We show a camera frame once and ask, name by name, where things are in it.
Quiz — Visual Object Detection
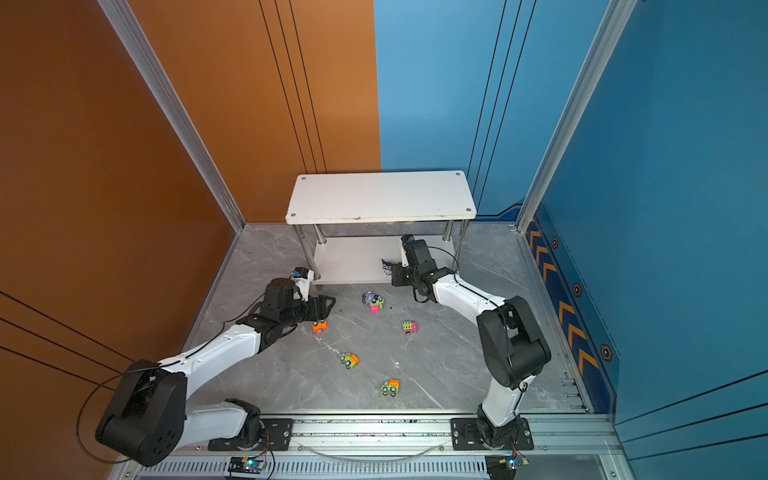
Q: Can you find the green orange toy truck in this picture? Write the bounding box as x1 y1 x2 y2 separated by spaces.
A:
381 379 400 397

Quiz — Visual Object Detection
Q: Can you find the orange green toy car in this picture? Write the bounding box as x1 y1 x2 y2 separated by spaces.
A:
340 352 359 370

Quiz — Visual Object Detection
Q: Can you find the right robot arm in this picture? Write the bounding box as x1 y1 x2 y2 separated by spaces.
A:
391 234 552 451

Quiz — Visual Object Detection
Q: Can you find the small purple figure toy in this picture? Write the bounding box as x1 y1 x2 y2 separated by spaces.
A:
362 291 376 305

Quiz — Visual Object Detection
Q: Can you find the purple black figure toy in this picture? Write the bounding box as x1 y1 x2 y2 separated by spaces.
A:
381 260 396 276

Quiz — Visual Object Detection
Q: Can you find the aluminium corner post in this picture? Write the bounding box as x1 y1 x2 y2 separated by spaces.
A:
98 0 246 235
515 0 637 234

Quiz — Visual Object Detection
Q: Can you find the left circuit board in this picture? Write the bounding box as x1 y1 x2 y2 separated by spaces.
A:
226 456 269 479

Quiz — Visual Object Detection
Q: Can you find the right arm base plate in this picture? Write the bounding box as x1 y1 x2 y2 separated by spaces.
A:
450 416 535 451

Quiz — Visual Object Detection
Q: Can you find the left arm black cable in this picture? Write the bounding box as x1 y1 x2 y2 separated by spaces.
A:
75 299 265 464

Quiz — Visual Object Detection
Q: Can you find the white two-tier shelf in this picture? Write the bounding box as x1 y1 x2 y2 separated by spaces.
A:
285 170 477 285

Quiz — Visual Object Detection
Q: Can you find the right circuit board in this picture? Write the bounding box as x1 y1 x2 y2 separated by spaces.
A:
484 455 529 480

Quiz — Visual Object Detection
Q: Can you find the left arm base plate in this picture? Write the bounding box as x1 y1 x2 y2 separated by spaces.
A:
207 418 294 452

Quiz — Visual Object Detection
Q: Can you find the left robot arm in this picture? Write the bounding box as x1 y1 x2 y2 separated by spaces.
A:
95 271 336 466

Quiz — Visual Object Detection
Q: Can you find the left aluminium corner post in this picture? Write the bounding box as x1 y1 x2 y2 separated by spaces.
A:
98 0 246 235

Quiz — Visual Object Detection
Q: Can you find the right aluminium corner post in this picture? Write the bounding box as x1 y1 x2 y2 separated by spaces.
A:
515 0 637 234

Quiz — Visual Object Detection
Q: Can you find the circuit board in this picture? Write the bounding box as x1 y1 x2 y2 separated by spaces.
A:
226 456 269 479
484 455 529 480

